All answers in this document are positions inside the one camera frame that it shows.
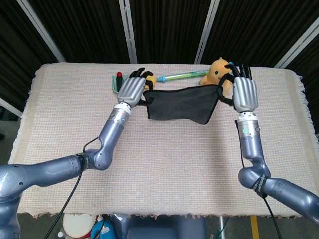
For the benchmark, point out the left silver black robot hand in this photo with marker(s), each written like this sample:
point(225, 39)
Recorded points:
point(130, 90)

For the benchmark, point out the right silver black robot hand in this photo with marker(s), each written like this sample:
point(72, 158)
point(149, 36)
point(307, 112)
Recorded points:
point(245, 94)

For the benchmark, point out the pink and grey cloth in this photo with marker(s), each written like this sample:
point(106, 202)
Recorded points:
point(179, 104)

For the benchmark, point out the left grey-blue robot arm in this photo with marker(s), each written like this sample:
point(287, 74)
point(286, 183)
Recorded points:
point(112, 134)

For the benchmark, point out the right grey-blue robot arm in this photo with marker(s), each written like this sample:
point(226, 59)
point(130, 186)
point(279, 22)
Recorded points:
point(251, 147)

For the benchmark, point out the teal plastic dustpan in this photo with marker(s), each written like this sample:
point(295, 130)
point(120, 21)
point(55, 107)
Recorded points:
point(115, 85)

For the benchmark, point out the red and black lipstick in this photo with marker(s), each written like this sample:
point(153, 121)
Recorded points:
point(119, 78)

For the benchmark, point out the yellow plush chick toy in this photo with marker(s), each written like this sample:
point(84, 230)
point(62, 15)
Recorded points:
point(215, 72)

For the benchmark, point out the black pleated curtain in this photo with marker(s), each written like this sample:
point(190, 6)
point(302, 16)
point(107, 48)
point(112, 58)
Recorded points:
point(169, 30)

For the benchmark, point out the pale pink woven tablecloth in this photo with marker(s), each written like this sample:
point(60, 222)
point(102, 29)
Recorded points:
point(162, 161)

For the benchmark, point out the white table leg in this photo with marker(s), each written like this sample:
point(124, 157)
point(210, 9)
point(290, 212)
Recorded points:
point(221, 227)

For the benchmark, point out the blue and white device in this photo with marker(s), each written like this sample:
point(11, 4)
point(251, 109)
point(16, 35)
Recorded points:
point(103, 229)

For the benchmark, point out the grey-blue robot torso base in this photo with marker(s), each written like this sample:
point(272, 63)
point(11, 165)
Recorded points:
point(162, 229)

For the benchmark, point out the aluminium frame post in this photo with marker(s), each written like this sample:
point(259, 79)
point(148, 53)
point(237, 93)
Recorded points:
point(10, 105)
point(127, 30)
point(296, 42)
point(207, 30)
point(40, 30)

